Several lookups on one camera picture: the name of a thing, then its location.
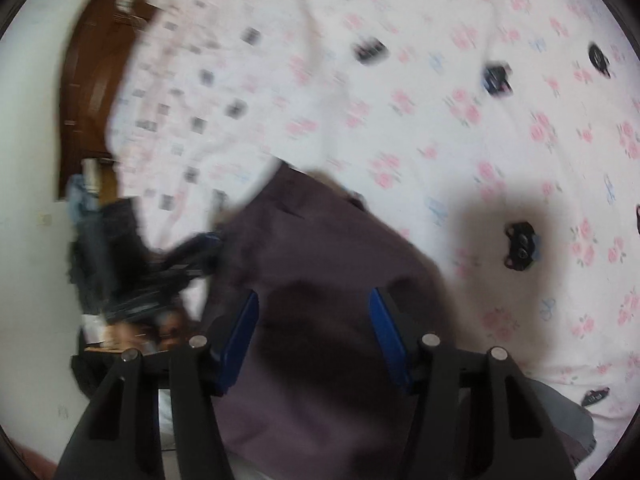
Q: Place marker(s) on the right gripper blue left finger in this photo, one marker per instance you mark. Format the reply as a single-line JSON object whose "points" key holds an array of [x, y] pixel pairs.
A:
{"points": [[164, 400]]}

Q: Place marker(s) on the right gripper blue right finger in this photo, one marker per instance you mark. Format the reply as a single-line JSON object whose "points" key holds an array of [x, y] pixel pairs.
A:
{"points": [[476, 416]]}

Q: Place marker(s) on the purple grey hooded jacket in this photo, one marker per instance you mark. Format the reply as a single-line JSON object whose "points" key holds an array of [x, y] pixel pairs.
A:
{"points": [[315, 399]]}

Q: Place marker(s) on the dark wooden headboard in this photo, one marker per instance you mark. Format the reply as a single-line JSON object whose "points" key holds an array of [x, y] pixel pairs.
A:
{"points": [[94, 62]]}

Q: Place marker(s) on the pink cat print duvet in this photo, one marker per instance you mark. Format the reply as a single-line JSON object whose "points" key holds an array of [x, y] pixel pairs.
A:
{"points": [[499, 137]]}

